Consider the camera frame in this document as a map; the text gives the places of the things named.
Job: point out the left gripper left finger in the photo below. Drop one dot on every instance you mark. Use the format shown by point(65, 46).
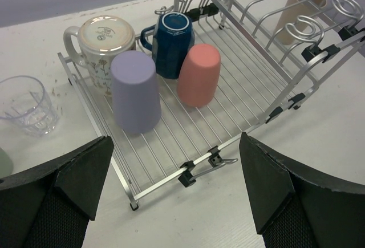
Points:
point(51, 204)

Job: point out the green plastic cup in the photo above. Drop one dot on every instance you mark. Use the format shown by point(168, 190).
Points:
point(6, 164)

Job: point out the lavender plastic cup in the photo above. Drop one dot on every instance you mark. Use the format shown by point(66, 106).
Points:
point(135, 93)

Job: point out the pink plastic cup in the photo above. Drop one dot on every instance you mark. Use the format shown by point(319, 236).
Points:
point(199, 75)

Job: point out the white floral ceramic mug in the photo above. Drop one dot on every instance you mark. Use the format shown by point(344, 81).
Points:
point(96, 43)

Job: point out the clear plastic tumbler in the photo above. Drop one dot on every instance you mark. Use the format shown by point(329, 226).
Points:
point(26, 104)

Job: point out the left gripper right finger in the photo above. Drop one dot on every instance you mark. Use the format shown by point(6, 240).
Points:
point(295, 205)

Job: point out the beige plastic cup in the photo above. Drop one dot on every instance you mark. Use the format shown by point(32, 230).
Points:
point(291, 14)

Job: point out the silver wire dish rack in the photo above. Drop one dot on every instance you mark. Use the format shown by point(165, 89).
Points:
point(260, 78)

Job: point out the dark blue ceramic mug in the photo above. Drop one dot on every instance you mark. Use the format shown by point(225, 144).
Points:
point(169, 41)

